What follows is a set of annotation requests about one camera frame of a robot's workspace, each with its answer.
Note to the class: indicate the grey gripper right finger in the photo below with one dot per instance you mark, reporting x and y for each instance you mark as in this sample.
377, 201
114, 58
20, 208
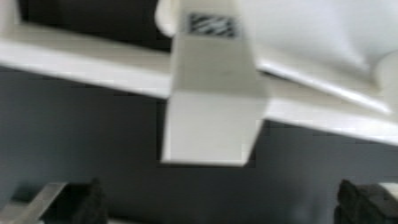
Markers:
366, 203

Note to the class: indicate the white desk leg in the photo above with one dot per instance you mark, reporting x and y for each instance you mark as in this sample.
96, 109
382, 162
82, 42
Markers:
217, 100

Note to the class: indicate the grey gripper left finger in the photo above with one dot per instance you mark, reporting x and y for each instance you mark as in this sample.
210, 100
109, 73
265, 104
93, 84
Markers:
69, 203

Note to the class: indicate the white desk top tray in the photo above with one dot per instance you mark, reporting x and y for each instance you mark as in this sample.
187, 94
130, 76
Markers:
322, 97

